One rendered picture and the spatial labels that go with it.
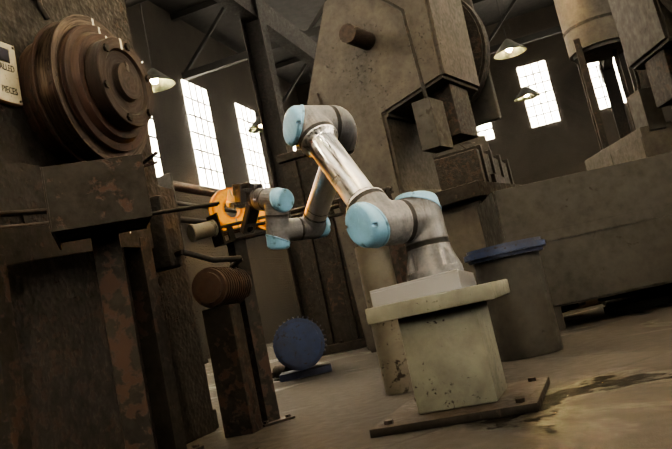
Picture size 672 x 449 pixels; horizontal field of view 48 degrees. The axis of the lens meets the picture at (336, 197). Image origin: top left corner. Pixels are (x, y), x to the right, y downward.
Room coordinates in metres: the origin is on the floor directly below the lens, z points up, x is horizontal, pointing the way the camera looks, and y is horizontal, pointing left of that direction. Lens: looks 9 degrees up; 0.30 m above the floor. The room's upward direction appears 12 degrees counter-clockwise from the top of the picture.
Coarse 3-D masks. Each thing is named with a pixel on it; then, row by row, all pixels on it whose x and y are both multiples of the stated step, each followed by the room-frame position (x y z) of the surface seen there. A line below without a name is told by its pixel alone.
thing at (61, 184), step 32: (96, 160) 1.53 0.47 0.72; (128, 160) 1.55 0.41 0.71; (64, 192) 1.51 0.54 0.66; (96, 192) 1.53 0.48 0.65; (128, 192) 1.55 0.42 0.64; (64, 224) 1.51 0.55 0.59; (96, 224) 1.52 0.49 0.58; (128, 224) 1.65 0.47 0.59; (96, 256) 1.64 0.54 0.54; (128, 320) 1.65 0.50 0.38; (128, 352) 1.65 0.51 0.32; (128, 384) 1.65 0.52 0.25; (128, 416) 1.64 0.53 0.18; (128, 448) 1.64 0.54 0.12
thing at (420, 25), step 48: (336, 0) 4.74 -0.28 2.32; (384, 0) 4.47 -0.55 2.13; (432, 0) 4.49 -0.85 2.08; (336, 48) 4.78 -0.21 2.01; (384, 48) 4.61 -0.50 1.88; (432, 48) 4.45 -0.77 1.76; (480, 48) 5.03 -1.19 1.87; (336, 96) 4.83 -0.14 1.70; (384, 96) 4.65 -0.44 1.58; (432, 96) 4.65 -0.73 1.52; (480, 96) 5.22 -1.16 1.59; (384, 144) 4.69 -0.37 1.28; (432, 144) 4.30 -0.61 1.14; (336, 192) 4.91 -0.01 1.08; (432, 192) 5.03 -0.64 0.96; (480, 192) 4.32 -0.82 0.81; (480, 240) 4.44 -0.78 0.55
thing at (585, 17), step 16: (560, 0) 9.86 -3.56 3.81; (576, 0) 9.65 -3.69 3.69; (592, 0) 9.56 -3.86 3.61; (560, 16) 9.97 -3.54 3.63; (576, 16) 9.69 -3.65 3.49; (592, 16) 9.57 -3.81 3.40; (608, 16) 9.54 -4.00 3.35; (576, 32) 9.74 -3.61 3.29; (592, 32) 9.60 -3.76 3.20; (608, 32) 9.54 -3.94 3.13; (576, 48) 9.75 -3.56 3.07; (592, 48) 9.68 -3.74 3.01; (608, 48) 9.82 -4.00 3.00; (624, 80) 9.92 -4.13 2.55; (640, 80) 9.56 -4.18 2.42; (592, 96) 9.74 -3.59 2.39; (592, 112) 10.35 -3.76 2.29; (608, 144) 9.73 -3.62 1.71
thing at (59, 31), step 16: (80, 16) 2.15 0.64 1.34; (48, 32) 2.06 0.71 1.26; (64, 32) 2.06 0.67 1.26; (48, 48) 2.01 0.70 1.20; (48, 64) 2.00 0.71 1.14; (48, 80) 2.00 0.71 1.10; (48, 96) 2.01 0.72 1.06; (64, 96) 2.01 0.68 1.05; (48, 112) 2.03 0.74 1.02; (64, 112) 2.01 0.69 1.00; (64, 128) 2.05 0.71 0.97; (80, 128) 2.06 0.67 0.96; (80, 144) 2.09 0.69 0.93; (96, 144) 2.12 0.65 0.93; (144, 144) 2.37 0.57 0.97
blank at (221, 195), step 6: (216, 192) 2.57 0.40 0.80; (222, 192) 2.56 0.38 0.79; (216, 198) 2.54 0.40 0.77; (222, 198) 2.55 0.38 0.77; (222, 204) 2.55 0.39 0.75; (210, 210) 2.54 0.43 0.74; (216, 210) 2.53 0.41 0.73; (222, 210) 2.55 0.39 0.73; (240, 210) 2.59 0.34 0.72; (222, 216) 2.54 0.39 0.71; (228, 216) 2.56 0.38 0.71; (240, 216) 2.59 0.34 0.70; (222, 222) 2.54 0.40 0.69; (228, 222) 2.55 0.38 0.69
